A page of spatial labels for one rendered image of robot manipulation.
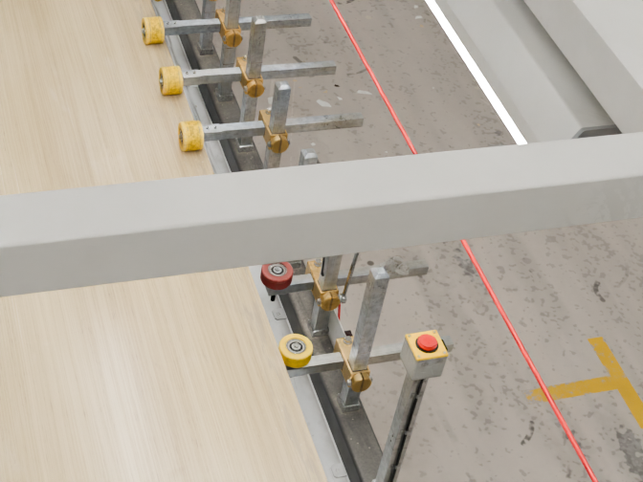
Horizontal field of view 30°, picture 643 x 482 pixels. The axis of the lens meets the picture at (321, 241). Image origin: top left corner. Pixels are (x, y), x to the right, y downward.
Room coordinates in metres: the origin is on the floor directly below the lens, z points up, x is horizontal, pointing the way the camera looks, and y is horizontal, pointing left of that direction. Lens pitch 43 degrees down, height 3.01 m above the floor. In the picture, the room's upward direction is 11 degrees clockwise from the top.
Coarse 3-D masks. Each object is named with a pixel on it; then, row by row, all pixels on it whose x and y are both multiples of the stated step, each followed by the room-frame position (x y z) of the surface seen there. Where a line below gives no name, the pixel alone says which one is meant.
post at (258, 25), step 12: (252, 24) 2.81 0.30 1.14; (264, 24) 2.80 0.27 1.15; (252, 36) 2.80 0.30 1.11; (264, 36) 2.80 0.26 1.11; (252, 48) 2.79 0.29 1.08; (252, 60) 2.79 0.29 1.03; (252, 72) 2.79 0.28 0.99; (252, 108) 2.79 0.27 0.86; (240, 120) 2.81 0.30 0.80; (252, 120) 2.80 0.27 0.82; (240, 144) 2.79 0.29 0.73
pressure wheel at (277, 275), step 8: (264, 264) 2.12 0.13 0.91; (272, 264) 2.13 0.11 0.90; (280, 264) 2.14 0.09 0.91; (288, 264) 2.14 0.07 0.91; (264, 272) 2.10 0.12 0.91; (272, 272) 2.10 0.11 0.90; (280, 272) 2.11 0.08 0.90; (288, 272) 2.11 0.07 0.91; (264, 280) 2.08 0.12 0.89; (272, 280) 2.07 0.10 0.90; (280, 280) 2.08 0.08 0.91; (288, 280) 2.09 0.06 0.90; (272, 288) 2.07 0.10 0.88; (280, 288) 2.08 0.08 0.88; (272, 296) 2.11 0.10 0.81
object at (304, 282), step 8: (408, 264) 2.27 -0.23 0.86; (416, 264) 2.28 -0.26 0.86; (424, 264) 2.28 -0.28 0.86; (344, 272) 2.20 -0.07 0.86; (360, 272) 2.21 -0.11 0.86; (368, 272) 2.21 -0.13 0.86; (416, 272) 2.26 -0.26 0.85; (424, 272) 2.27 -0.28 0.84; (296, 280) 2.13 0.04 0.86; (304, 280) 2.14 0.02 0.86; (312, 280) 2.14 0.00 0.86; (344, 280) 2.18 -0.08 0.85; (352, 280) 2.19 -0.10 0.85; (360, 280) 2.20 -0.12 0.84; (288, 288) 2.11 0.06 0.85; (296, 288) 2.12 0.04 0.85; (304, 288) 2.13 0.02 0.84; (312, 288) 2.14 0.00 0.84
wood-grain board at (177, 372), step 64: (0, 0) 3.04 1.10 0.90; (64, 0) 3.10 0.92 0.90; (128, 0) 3.17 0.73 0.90; (0, 64) 2.72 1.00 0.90; (64, 64) 2.78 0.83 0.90; (128, 64) 2.84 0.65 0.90; (0, 128) 2.45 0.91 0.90; (64, 128) 2.50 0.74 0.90; (128, 128) 2.55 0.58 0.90; (0, 192) 2.20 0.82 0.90; (0, 320) 1.79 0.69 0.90; (64, 320) 1.82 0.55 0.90; (128, 320) 1.86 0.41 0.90; (192, 320) 1.90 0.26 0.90; (256, 320) 1.94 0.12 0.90; (0, 384) 1.61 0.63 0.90; (64, 384) 1.64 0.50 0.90; (128, 384) 1.67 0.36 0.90; (192, 384) 1.71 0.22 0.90; (256, 384) 1.74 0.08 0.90; (0, 448) 1.45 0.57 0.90; (64, 448) 1.48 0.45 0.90; (128, 448) 1.51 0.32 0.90; (192, 448) 1.54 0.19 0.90; (256, 448) 1.57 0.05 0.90
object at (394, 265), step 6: (390, 258) 2.27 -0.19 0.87; (396, 258) 2.27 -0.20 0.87; (384, 264) 2.24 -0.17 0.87; (390, 264) 2.24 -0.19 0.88; (396, 264) 2.25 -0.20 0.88; (402, 264) 2.24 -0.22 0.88; (390, 270) 2.23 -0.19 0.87; (396, 270) 2.23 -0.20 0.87; (402, 270) 2.24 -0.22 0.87; (408, 270) 2.24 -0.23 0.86
